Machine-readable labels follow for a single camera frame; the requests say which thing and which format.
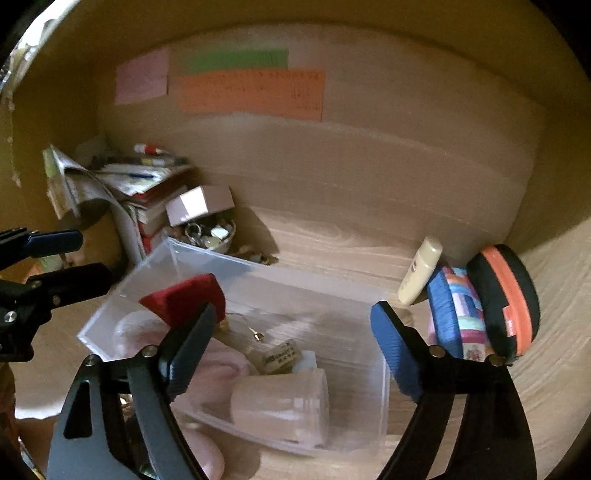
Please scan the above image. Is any blue patterned pouch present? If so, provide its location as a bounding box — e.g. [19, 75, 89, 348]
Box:
[427, 266, 494, 362]

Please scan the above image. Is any white plastic cup container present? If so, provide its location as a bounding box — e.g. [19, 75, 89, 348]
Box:
[230, 368, 329, 448]

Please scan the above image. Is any black orange round case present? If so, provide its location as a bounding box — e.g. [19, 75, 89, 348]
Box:
[467, 244, 541, 364]

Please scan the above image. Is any pink sticky note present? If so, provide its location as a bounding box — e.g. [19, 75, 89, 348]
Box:
[114, 47, 169, 105]

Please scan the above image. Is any bowl of trinkets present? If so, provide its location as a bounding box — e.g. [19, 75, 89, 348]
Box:
[180, 220, 236, 254]

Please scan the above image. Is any orange sticky note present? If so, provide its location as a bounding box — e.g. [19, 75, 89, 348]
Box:
[171, 68, 325, 122]

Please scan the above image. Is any white paper sheet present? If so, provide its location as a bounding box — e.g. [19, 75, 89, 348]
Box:
[42, 146, 143, 264]

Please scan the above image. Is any small wooden stamp block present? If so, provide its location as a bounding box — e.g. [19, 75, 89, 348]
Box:
[246, 339, 303, 375]

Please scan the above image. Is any stack of books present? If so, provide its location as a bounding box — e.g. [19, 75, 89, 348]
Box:
[90, 143, 194, 257]

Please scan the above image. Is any pink fuzzy cloth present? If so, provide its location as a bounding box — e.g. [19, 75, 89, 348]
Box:
[175, 339, 257, 417]

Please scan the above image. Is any green sticky note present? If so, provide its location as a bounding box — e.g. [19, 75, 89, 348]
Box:
[185, 48, 290, 75]

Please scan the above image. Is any clear plastic storage bin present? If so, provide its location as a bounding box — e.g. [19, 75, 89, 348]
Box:
[78, 240, 390, 458]

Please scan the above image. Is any small white pink box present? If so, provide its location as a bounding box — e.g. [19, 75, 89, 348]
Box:
[166, 185, 235, 227]

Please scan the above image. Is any cream lotion tube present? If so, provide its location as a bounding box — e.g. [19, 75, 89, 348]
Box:
[398, 236, 443, 305]

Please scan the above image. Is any red velvet pouch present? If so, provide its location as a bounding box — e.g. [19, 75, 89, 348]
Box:
[139, 273, 226, 327]

